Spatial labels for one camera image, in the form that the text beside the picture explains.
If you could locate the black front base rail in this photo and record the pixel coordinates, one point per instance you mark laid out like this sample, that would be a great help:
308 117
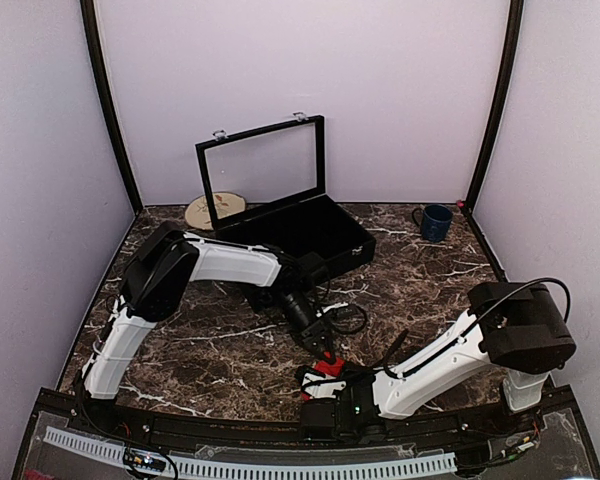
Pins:
154 428

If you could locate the blue enamel mug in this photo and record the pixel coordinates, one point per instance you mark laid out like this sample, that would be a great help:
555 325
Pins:
433 221

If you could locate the black compartment display box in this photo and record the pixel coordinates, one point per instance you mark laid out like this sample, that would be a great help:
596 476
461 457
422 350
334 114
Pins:
280 171

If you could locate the black left frame post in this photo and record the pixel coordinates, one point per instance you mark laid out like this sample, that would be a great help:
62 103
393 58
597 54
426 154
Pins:
108 109

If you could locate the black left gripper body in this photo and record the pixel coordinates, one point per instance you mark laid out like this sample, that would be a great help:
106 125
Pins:
300 325

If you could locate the red and white sock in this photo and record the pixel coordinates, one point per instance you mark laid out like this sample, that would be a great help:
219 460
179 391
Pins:
330 369

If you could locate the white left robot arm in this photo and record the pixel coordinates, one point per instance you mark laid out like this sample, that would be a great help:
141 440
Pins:
157 276

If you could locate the white slotted cable duct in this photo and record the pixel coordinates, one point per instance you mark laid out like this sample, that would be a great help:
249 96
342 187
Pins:
219 462

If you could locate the black frame post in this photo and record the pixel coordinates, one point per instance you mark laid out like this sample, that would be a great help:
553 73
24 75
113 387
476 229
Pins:
501 89
108 109

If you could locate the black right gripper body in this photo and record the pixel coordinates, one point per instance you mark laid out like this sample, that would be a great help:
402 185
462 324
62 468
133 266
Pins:
353 373

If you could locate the black right frame post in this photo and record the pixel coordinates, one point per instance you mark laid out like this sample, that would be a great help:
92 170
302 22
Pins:
501 89

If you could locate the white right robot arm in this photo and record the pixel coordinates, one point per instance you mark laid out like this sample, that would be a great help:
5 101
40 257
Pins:
512 325

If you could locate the floral ceramic plate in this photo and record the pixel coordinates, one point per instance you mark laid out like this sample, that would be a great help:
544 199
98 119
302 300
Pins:
197 214

